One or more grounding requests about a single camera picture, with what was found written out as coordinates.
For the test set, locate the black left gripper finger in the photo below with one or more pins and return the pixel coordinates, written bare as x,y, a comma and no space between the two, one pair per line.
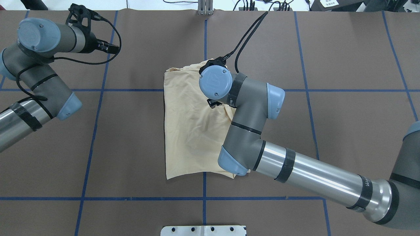
107,47

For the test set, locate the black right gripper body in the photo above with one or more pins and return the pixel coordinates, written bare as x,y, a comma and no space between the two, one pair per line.
212,103

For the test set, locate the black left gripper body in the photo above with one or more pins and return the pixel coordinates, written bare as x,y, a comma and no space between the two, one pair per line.
91,45

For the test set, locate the cream long-sleeve graphic t-shirt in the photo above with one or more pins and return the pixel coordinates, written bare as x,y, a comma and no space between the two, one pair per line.
193,131

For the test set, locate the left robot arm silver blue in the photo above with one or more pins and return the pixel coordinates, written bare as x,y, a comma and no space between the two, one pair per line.
27,62

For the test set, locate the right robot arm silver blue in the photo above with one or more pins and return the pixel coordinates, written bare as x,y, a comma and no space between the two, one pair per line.
354,147

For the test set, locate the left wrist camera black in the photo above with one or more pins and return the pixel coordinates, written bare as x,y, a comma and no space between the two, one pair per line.
81,17

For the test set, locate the aluminium frame post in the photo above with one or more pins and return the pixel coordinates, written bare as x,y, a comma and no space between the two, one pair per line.
205,7

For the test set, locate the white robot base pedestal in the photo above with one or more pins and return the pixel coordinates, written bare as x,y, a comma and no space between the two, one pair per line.
210,230

